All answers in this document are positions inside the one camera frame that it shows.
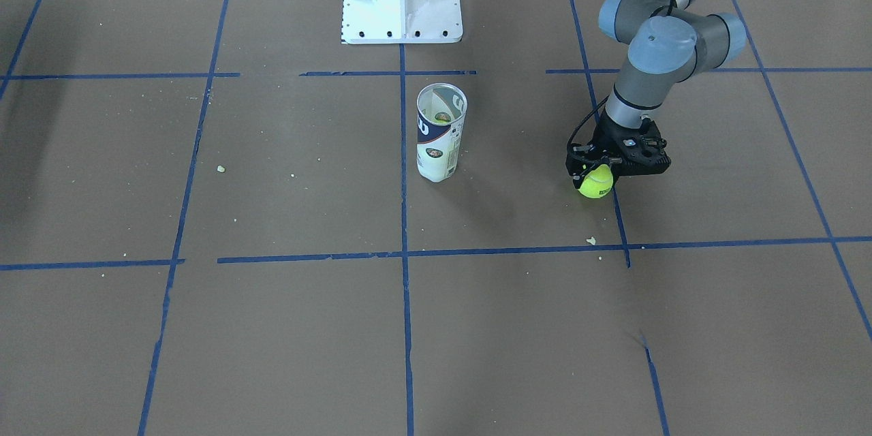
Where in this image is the yellow-green tennis ball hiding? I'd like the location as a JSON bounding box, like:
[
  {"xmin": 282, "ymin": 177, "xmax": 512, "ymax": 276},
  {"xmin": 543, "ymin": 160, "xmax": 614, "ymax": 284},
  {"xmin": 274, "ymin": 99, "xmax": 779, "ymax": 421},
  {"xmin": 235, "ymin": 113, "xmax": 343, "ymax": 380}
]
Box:
[{"xmin": 577, "ymin": 165, "xmax": 614, "ymax": 199}]

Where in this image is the tennis ball inside can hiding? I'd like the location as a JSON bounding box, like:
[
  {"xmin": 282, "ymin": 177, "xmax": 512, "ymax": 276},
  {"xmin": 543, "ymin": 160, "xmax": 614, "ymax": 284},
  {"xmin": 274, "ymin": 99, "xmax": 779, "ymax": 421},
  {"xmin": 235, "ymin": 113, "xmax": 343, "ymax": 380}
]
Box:
[{"xmin": 433, "ymin": 111, "xmax": 454, "ymax": 125}]

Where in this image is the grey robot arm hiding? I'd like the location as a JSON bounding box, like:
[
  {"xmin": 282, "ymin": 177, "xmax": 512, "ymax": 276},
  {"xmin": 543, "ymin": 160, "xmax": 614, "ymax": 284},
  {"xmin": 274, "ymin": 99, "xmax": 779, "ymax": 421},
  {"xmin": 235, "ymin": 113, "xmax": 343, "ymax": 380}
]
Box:
[{"xmin": 565, "ymin": 0, "xmax": 747, "ymax": 199}]

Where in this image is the clear plastic tennis ball can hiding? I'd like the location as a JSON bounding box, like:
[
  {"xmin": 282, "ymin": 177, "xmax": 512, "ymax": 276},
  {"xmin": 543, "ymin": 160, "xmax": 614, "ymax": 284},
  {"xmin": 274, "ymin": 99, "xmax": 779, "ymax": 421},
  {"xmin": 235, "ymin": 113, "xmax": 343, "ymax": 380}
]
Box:
[{"xmin": 416, "ymin": 83, "xmax": 467, "ymax": 183}]

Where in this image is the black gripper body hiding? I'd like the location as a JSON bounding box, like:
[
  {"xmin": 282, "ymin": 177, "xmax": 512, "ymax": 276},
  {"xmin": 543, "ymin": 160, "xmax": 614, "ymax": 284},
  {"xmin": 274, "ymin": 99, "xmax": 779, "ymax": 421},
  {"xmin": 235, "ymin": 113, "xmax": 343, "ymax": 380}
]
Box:
[{"xmin": 565, "ymin": 115, "xmax": 672, "ymax": 178}]

